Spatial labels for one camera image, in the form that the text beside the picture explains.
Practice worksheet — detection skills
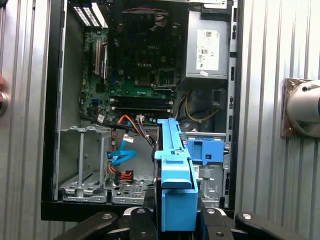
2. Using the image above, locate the thin locking lever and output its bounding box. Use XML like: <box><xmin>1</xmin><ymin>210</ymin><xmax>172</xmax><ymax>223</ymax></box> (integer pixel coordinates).
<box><xmin>152</xmin><ymin>85</ymin><xmax>177</xmax><ymax>92</ymax></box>

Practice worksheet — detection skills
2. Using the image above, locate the metal socket cover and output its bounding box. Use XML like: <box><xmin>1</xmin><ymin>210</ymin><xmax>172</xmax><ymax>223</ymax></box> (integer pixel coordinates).
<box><xmin>154</xmin><ymin>69</ymin><xmax>180</xmax><ymax>88</ymax></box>

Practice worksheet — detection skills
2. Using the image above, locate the grey power supply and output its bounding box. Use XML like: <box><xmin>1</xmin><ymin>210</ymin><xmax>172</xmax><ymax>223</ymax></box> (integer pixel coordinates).
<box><xmin>184</xmin><ymin>9</ymin><xmax>230</xmax><ymax>81</ymax></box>

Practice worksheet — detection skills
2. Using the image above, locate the green motherboard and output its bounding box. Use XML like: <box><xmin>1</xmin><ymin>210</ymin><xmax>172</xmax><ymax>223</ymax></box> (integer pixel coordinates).
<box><xmin>79</xmin><ymin>2</ymin><xmax>181</xmax><ymax>126</ymax></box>

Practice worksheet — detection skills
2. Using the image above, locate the perforated slot cover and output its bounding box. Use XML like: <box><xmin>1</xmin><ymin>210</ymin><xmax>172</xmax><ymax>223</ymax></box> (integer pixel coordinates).
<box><xmin>83</xmin><ymin>2</ymin><xmax>104</xmax><ymax>28</ymax></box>
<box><xmin>73</xmin><ymin>6</ymin><xmax>91</xmax><ymax>27</ymax></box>

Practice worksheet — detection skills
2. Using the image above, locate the multicoloured wire bundle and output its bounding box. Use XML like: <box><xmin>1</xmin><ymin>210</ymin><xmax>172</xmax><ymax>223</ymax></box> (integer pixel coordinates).
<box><xmin>136</xmin><ymin>114</ymin><xmax>156</xmax><ymax>141</ymax></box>

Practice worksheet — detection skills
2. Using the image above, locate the grey round object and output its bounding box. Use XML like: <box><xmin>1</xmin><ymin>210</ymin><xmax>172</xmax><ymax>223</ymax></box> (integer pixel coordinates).
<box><xmin>0</xmin><ymin>91</ymin><xmax>11</xmax><ymax>117</ymax></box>

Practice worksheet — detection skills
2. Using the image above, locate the orange power wire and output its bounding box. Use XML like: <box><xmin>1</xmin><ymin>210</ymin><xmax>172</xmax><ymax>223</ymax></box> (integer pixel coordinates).
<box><xmin>108</xmin><ymin>161</ymin><xmax>135</xmax><ymax>186</ymax></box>

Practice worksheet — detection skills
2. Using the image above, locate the orange board wire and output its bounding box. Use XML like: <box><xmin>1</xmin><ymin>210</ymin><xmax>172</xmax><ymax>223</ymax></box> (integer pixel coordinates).
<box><xmin>116</xmin><ymin>114</ymin><xmax>142</xmax><ymax>131</ymax></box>

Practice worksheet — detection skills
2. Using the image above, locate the black cable bundle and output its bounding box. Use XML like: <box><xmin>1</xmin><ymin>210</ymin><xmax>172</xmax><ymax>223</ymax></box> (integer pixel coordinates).
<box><xmin>79</xmin><ymin>111</ymin><xmax>157</xmax><ymax>151</ymax></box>

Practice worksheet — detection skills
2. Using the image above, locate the person's hand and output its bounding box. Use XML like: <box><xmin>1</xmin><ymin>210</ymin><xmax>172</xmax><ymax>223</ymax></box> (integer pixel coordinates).
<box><xmin>0</xmin><ymin>74</ymin><xmax>9</xmax><ymax>92</ymax></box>

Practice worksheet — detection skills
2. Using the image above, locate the grey metal disk bay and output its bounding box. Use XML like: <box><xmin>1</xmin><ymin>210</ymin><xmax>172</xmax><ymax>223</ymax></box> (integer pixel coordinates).
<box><xmin>57</xmin><ymin>125</ymin><xmax>113</xmax><ymax>204</ymax></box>

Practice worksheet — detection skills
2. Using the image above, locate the black PC case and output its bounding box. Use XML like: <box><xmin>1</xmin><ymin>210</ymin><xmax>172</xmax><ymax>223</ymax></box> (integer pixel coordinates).
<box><xmin>40</xmin><ymin>0</ymin><xmax>245</xmax><ymax>222</ymax></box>

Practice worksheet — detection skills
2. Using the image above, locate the yellow cable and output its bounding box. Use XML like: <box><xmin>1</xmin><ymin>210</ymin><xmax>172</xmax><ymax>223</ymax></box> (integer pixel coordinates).
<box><xmin>185</xmin><ymin>89</ymin><xmax>221</xmax><ymax>124</ymax></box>

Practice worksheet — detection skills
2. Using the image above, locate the black case fan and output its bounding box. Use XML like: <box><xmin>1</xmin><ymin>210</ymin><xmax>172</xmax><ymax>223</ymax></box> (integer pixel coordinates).
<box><xmin>121</xmin><ymin>7</ymin><xmax>177</xmax><ymax>35</ymax></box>

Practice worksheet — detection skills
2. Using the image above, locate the beige expansion slot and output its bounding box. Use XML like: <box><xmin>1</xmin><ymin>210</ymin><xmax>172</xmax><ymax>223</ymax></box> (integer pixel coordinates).
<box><xmin>93</xmin><ymin>39</ymin><xmax>101</xmax><ymax>76</ymax></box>

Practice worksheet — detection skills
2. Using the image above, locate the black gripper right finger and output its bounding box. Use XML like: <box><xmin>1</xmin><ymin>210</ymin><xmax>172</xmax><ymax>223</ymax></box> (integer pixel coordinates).
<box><xmin>197</xmin><ymin>196</ymin><xmax>310</xmax><ymax>240</ymax></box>

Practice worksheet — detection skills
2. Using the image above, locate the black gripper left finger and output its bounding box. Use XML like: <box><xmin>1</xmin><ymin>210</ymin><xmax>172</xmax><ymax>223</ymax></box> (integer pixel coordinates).
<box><xmin>52</xmin><ymin>187</ymin><xmax>159</xmax><ymax>240</ymax></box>

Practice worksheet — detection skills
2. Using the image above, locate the hard disk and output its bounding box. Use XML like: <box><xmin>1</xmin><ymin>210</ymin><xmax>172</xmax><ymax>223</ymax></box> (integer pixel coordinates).
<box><xmin>151</xmin><ymin>117</ymin><xmax>201</xmax><ymax>232</ymax></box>

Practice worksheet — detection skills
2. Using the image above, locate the blue data wire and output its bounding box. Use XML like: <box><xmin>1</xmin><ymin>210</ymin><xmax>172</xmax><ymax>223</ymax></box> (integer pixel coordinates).
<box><xmin>106</xmin><ymin>141</ymin><xmax>137</xmax><ymax>167</ymax></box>

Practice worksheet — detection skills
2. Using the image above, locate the grey metal drive cage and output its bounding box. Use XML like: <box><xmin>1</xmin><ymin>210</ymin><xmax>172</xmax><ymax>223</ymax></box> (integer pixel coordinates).
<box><xmin>181</xmin><ymin>131</ymin><xmax>227</xmax><ymax>208</ymax></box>

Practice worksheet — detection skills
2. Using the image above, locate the black RAM slot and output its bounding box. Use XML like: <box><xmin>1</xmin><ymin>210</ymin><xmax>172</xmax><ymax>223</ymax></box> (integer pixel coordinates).
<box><xmin>110</xmin><ymin>105</ymin><xmax>175</xmax><ymax>114</ymax></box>
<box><xmin>109</xmin><ymin>97</ymin><xmax>175</xmax><ymax>105</ymax></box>

